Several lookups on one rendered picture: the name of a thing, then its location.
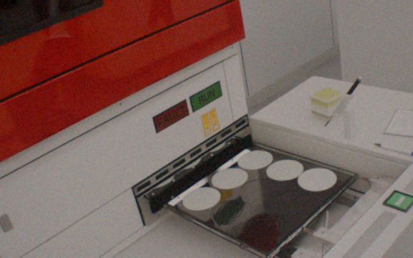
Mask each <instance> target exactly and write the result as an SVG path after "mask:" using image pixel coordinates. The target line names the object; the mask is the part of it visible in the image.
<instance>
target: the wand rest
mask: <svg viewBox="0 0 413 258"><path fill-rule="evenodd" d="M352 97H353V93H352V94H351V95H346V94H344V95H343V97H342V98H341V99H340V100H339V102H338V104H337V105H336V106H335V108H334V110H333V111H332V113H331V115H334V116H335V117H337V116H339V115H340V114H341V113H342V112H343V127H344V138H345V139H349V140H351V139H352V138H354V137H355V136H356V114H355V108H354V107H349V106H348V107H347V108H346V106H347V104H348V103H349V102H350V100H351V99H352ZM345 108H346V109H345Z"/></svg>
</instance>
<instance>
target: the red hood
mask: <svg viewBox="0 0 413 258"><path fill-rule="evenodd" d="M245 37H246V36H245V27H244V22H243V17H242V9H241V8H240V2H239V0H0V162H2V161H5V160H6V159H8V158H11V157H12V156H15V155H16V154H18V153H20V152H22V151H24V150H26V149H28V148H30V147H32V146H33V145H36V143H38V142H40V141H42V140H44V139H46V138H48V137H50V136H52V135H54V134H56V133H58V132H60V131H62V130H64V129H66V128H68V127H70V126H72V125H74V124H75V123H77V122H79V121H81V120H83V119H85V118H87V117H89V116H91V115H94V114H95V113H98V112H100V111H101V110H103V109H104V108H106V107H108V106H110V105H112V104H114V103H117V102H119V101H121V100H123V99H125V98H127V97H129V95H132V94H133V93H136V92H138V91H140V90H142V89H144V88H146V87H148V86H150V85H153V84H154V83H155V82H158V81H159V80H162V79H163V78H166V77H168V76H170V75H172V74H174V73H176V72H178V71H181V70H182V69H183V68H185V67H188V66H189V65H192V64H194V63H196V62H198V61H200V60H202V59H204V58H206V57H209V56H211V55H212V54H214V53H215V52H218V51H219V50H221V49H224V48H226V47H228V46H230V45H232V44H234V43H236V42H239V41H241V40H243V39H245Z"/></svg>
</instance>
